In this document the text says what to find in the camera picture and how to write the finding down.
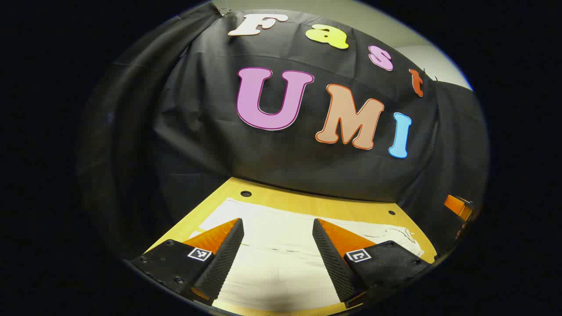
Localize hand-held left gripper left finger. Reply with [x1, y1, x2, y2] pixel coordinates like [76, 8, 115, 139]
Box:
[126, 218, 245, 306]

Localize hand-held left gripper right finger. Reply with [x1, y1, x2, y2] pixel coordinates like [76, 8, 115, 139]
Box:
[312, 218, 433, 309]

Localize cream white jeans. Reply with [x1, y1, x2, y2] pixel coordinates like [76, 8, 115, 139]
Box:
[189, 197, 425, 313]

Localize black backdrop cloth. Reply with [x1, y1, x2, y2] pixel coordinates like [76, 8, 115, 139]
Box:
[77, 2, 490, 264]

